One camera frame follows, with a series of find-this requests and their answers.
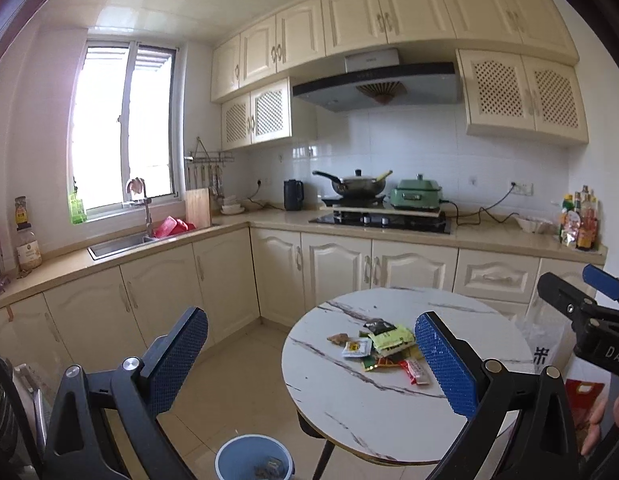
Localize round white marble table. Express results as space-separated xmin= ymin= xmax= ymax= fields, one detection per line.
xmin=282 ymin=287 xmax=534 ymax=466

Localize green seaweed packet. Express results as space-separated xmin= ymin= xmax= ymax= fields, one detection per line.
xmin=370 ymin=325 xmax=416 ymax=358

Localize black electric kettle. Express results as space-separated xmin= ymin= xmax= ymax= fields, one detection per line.
xmin=284 ymin=179 xmax=304 ymax=211

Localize black gas stove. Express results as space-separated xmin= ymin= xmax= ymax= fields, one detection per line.
xmin=311 ymin=210 xmax=451 ymax=234

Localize green dish soap bottle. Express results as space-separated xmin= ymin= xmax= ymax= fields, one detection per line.
xmin=69 ymin=190 xmax=87 ymax=224

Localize green electric cooking pot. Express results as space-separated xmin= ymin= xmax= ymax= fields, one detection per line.
xmin=390 ymin=174 xmax=443 ymax=210

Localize chrome kitchen faucet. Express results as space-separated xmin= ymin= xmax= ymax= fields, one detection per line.
xmin=125 ymin=177 xmax=153 ymax=238

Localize red checkered snack packet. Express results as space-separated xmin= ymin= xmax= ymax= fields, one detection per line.
xmin=399 ymin=359 xmax=431 ymax=386

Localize black snack wrapper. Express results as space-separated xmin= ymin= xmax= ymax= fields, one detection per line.
xmin=364 ymin=318 xmax=396 ymax=336

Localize blue plastic trash bucket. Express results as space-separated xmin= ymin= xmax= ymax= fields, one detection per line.
xmin=215 ymin=434 xmax=296 ymax=480

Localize red box on floor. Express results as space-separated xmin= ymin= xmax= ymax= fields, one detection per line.
xmin=565 ymin=379 xmax=605 ymax=442

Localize stainless steel sink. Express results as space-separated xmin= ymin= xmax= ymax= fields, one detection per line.
xmin=87 ymin=233 xmax=157 ymax=260

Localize kitchen window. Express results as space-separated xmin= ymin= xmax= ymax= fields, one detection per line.
xmin=69 ymin=41 xmax=178 ymax=219

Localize hanging utensil rail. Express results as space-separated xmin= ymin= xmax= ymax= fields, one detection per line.
xmin=184 ymin=136 xmax=235 ymax=198

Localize black range hood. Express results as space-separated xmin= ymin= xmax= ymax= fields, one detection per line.
xmin=290 ymin=44 xmax=462 ymax=113

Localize condiment bottles group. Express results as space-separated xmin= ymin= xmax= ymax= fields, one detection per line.
xmin=558 ymin=184 xmax=599 ymax=252

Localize stacked white dishes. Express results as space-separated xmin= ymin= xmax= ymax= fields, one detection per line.
xmin=221 ymin=195 xmax=244 ymax=216

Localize ginger piece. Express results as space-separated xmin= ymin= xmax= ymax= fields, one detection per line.
xmin=327 ymin=333 xmax=349 ymax=347

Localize red plastic basin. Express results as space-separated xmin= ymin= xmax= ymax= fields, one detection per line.
xmin=153 ymin=216 xmax=197 ymax=238

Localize black wok with lid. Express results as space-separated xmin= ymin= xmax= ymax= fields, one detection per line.
xmin=311 ymin=169 xmax=393 ymax=198

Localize wooden cutting board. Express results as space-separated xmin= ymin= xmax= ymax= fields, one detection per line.
xmin=184 ymin=188 xmax=212 ymax=229

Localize black power cable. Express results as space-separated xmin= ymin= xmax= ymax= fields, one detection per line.
xmin=438 ymin=184 xmax=521 ymax=227

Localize large glass jar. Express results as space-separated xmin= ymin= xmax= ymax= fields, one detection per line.
xmin=14 ymin=195 xmax=43 ymax=272

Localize lower cream base cabinets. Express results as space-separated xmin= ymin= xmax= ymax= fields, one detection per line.
xmin=0 ymin=222 xmax=605 ymax=388

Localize person's right hand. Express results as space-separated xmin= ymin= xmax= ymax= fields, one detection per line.
xmin=579 ymin=391 xmax=619 ymax=458

